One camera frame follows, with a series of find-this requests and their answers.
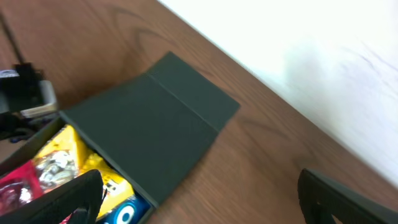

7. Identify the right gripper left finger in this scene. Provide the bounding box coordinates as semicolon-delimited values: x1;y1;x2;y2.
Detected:
1;169;103;224

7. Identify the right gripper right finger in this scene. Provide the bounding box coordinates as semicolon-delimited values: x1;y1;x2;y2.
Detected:
297;169;397;224

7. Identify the yellow Hacks candy bag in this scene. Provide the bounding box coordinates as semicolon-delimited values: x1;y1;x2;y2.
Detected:
33;124;134;220

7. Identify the blue Oreo cookie pack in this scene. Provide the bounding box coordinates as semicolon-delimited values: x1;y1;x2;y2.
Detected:
97;195;150;224

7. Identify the red Hacks candy bag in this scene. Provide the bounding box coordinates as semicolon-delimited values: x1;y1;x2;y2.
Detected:
1;160;44;215

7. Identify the dark green open box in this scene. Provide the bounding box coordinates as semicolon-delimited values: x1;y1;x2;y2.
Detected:
1;53;239;223

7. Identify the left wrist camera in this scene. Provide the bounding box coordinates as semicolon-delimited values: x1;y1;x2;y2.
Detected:
1;63;58;118

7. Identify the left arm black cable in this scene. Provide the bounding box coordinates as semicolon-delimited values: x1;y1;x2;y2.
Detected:
0;12;25;66

